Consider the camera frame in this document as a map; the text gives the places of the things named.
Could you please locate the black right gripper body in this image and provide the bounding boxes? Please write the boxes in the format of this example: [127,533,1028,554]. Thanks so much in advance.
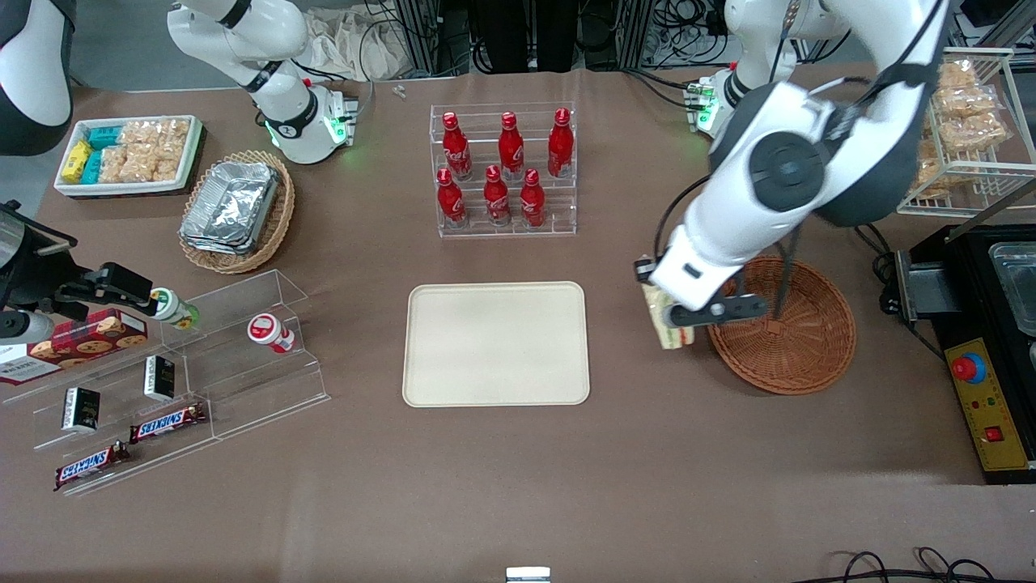
[0,202,98,318]

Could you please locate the triangular sandwich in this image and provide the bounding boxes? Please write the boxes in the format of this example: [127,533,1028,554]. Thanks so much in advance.
[642,282,697,351]

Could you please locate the brown round wicker basket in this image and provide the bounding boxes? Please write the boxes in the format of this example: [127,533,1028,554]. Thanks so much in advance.
[705,255,857,397]

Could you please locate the light oval wicker basket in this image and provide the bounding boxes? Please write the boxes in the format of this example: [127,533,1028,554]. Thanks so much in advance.
[177,149,296,275]

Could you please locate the beige plastic tray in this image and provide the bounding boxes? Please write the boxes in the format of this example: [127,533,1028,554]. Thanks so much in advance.
[402,281,591,408]

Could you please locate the green capped yogurt bottle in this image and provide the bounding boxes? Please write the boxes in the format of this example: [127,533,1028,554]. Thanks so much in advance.
[149,287,201,331]

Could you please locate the red chocolate cookie box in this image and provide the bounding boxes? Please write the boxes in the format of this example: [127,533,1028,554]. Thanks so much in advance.
[0,308,150,386]

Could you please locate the small black carton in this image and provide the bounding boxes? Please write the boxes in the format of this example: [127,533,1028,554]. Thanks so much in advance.
[143,355,176,403]
[62,386,102,433]

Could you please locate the silver foil container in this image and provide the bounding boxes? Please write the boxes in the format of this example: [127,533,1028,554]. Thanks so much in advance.
[183,160,281,245]
[179,227,261,257]

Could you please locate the clear rice cracker packet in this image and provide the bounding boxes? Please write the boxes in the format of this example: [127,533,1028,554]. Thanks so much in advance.
[154,136,185,181]
[120,143,159,183]
[121,119,190,147]
[98,145,130,185]

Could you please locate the yellow snack packet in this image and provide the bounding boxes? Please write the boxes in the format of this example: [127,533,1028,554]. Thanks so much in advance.
[62,138,93,184]

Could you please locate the brown snickers bar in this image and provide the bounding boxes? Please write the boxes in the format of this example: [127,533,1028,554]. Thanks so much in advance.
[53,441,131,492]
[129,402,208,445]

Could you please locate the white rectangular snack bin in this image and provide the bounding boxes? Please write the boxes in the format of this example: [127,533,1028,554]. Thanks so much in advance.
[53,114,204,198]

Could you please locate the clear acrylic stepped shelf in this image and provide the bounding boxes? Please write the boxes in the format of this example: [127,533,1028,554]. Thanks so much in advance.
[0,269,331,497]

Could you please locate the red capped yogurt bottle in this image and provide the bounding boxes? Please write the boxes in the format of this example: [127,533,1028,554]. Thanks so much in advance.
[247,313,296,355]

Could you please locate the clear acrylic bottle rack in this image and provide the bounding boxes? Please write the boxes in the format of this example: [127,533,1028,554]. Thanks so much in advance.
[428,101,578,239]

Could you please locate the red cola bottle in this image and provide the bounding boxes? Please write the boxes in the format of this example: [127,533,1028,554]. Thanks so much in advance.
[497,111,526,181]
[436,168,469,228]
[547,107,575,180]
[441,111,474,181]
[519,168,548,229]
[483,164,513,228]

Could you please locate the black appliance box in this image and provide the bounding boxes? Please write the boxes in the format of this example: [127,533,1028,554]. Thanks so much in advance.
[890,223,1036,487]

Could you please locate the clear fried snack packet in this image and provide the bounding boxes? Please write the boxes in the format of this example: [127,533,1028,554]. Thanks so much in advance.
[939,117,1009,155]
[911,136,946,201]
[936,87,998,123]
[937,59,977,92]

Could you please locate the yellow control panel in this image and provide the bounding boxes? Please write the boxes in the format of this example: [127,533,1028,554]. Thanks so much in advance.
[945,338,1036,473]

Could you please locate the clear glass container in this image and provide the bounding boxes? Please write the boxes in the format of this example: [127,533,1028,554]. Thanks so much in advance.
[987,241,1036,338]

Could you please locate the crumpled beige cloth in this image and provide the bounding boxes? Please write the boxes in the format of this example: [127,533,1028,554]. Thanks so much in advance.
[301,6,415,83]

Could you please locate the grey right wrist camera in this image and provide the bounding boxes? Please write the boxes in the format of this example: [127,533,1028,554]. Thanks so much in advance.
[0,311,55,343]

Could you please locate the black looped table cable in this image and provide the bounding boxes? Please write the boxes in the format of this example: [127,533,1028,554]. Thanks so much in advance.
[855,223,901,317]

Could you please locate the black background cable bundle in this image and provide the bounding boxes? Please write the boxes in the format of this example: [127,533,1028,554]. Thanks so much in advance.
[643,0,733,70]

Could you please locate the white wire rack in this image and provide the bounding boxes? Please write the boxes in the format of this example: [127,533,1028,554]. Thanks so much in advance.
[895,46,1036,218]

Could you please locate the black floor cables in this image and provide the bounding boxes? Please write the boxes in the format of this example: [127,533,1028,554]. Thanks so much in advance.
[813,547,998,583]

